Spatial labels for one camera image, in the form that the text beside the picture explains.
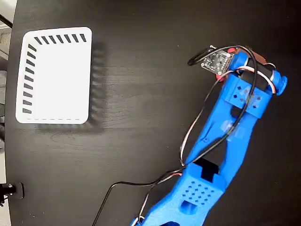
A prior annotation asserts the black table clamp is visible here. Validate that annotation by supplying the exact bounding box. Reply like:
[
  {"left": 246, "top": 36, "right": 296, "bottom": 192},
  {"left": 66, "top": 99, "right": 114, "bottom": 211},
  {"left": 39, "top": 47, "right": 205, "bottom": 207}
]
[{"left": 0, "top": 182, "right": 25, "bottom": 200}]

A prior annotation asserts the white slotted plastic basket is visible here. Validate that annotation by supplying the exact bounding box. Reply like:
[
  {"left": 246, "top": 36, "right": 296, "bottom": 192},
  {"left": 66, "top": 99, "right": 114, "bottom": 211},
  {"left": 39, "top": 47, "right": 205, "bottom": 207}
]
[{"left": 15, "top": 26, "right": 93, "bottom": 125}]

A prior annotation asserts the black slanted rod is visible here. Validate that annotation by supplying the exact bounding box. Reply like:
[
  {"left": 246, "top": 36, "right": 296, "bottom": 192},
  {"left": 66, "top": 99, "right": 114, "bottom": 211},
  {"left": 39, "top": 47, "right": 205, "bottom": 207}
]
[{"left": 0, "top": 13, "right": 13, "bottom": 28}]

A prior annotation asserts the red turtle toy gold shell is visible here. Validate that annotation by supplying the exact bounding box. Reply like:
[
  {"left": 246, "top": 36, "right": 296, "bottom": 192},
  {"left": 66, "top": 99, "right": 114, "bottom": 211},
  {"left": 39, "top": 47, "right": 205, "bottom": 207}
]
[{"left": 214, "top": 47, "right": 238, "bottom": 82}]

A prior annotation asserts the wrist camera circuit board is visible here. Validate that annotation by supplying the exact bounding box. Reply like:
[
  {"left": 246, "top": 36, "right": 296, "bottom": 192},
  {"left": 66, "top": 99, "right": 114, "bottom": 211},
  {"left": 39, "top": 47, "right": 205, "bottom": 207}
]
[{"left": 200, "top": 50, "right": 233, "bottom": 76}]

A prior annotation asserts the black camera cable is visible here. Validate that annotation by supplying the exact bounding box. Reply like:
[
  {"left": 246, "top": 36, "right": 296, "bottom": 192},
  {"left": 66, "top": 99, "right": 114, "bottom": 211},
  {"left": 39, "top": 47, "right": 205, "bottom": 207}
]
[{"left": 91, "top": 44, "right": 259, "bottom": 226}]

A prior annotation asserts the white red servo cable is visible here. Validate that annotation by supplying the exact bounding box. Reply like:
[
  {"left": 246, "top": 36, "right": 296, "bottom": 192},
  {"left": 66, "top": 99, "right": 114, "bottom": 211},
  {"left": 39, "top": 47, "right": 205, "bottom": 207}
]
[{"left": 138, "top": 65, "right": 277, "bottom": 224}]

